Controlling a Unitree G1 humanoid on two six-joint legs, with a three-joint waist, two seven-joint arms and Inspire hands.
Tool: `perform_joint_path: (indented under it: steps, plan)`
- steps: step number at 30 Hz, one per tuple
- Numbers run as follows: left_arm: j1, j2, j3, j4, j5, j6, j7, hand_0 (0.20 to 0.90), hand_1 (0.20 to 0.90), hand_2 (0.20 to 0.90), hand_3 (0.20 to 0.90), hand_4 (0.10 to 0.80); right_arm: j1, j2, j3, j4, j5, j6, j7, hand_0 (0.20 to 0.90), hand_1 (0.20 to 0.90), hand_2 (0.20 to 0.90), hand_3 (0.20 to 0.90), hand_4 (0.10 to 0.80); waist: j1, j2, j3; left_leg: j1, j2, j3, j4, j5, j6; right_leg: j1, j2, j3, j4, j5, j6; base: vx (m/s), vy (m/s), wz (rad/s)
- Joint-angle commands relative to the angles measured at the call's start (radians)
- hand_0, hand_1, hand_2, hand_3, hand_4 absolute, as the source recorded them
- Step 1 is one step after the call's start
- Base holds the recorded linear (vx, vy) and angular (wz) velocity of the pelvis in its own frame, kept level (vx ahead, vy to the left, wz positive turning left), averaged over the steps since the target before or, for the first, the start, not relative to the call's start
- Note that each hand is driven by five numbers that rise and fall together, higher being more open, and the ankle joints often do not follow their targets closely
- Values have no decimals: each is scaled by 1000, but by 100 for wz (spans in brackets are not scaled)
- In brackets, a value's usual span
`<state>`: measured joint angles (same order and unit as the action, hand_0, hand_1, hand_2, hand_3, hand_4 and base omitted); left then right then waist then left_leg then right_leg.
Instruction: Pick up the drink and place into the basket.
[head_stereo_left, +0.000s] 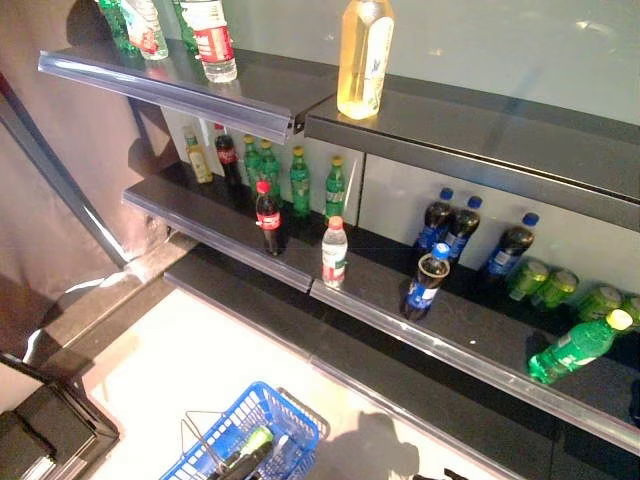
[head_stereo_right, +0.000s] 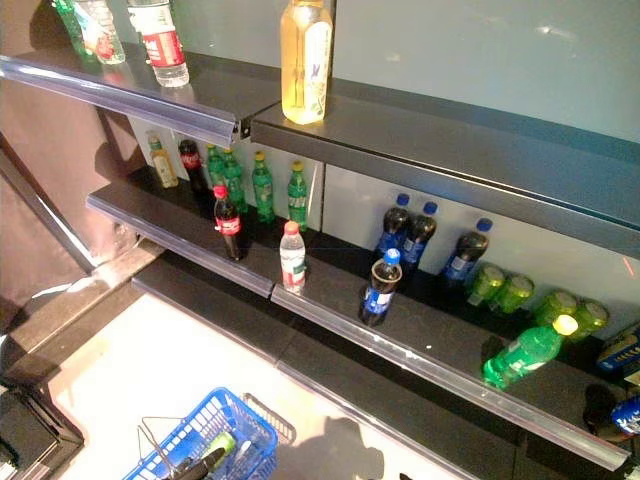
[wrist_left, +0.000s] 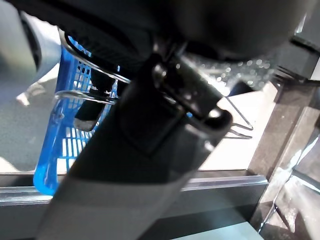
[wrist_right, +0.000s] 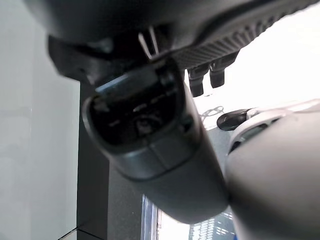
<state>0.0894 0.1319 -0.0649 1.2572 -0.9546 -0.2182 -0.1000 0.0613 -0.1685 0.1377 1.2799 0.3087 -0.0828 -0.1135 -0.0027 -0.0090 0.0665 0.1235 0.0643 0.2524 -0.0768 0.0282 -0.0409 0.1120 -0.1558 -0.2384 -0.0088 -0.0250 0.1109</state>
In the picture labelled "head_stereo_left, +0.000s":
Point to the green bottle in basket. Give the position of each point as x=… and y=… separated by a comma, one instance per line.
x=255, y=440

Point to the large yellow tea bottle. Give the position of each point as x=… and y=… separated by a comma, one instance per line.
x=362, y=65

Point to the clear water bottle red cap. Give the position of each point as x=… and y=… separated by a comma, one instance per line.
x=334, y=255

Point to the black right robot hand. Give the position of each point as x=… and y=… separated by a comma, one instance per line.
x=455, y=475

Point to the black shelf board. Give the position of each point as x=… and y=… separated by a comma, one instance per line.
x=225, y=225
x=450, y=130
x=475, y=325
x=260, y=90

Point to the dark glossy floor plinth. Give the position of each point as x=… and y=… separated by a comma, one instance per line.
x=100, y=310

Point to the black low display stand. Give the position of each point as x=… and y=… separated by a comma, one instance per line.
x=50, y=430

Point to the large green soda bottle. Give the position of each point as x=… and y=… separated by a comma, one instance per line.
x=112, y=25
x=184, y=25

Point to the green drink can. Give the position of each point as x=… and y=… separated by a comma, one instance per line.
x=557, y=290
x=597, y=302
x=632, y=307
x=527, y=280

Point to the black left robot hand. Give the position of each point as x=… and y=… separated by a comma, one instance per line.
x=245, y=462

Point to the silver metal post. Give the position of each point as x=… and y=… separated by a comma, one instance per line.
x=65, y=187

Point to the row of green Sprite bottles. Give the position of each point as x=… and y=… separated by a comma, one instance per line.
x=320, y=150

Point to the green Sprite bottle yellow cap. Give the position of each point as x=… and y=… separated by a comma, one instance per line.
x=270, y=170
x=575, y=347
x=251, y=162
x=336, y=190
x=300, y=185

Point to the blue plastic shopping basket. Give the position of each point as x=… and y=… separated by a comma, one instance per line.
x=292, y=457

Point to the clear water bottle red label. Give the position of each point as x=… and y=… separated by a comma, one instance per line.
x=145, y=30
x=212, y=45

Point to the small yellow tea bottle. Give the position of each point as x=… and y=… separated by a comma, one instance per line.
x=199, y=162

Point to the Coca-Cola bottle red cap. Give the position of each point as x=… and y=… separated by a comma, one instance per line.
x=227, y=155
x=269, y=220

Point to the black shelf base deck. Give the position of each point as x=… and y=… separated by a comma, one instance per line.
x=240, y=295
x=450, y=400

